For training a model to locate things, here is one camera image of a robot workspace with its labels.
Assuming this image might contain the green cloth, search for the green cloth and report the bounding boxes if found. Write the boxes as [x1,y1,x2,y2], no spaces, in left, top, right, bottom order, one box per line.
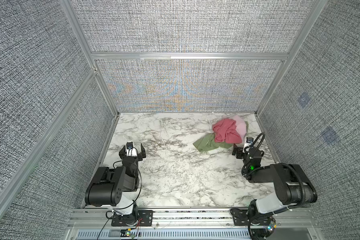
[193,131,233,152]

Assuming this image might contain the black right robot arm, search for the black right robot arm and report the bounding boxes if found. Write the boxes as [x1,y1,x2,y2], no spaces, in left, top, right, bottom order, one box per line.
[230,145,318,226]

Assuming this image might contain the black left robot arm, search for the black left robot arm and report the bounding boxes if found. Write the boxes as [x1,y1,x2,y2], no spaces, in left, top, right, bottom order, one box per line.
[85,142,146,221]

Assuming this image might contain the dark pink cloth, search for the dark pink cloth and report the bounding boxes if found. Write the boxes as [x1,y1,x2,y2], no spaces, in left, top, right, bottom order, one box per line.
[213,119,243,144]

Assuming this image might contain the light pink cloth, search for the light pink cloth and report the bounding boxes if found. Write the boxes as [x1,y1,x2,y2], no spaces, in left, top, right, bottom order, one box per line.
[231,115,248,139]

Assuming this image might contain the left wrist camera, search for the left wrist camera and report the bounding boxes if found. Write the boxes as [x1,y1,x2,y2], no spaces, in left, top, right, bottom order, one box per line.
[126,142,138,157]

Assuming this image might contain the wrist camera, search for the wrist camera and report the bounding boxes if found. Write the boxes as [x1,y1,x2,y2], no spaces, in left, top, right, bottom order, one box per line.
[243,137,254,153]
[126,142,138,157]

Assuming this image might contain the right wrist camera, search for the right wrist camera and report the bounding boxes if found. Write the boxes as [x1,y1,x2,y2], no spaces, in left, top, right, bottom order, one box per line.
[243,137,254,153]

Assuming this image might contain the black corrugated cable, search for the black corrugated cable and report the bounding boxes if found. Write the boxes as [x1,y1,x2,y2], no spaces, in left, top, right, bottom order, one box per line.
[244,132,307,211]

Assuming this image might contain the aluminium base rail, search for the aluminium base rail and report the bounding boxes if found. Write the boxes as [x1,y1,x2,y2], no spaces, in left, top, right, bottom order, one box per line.
[63,207,325,240]

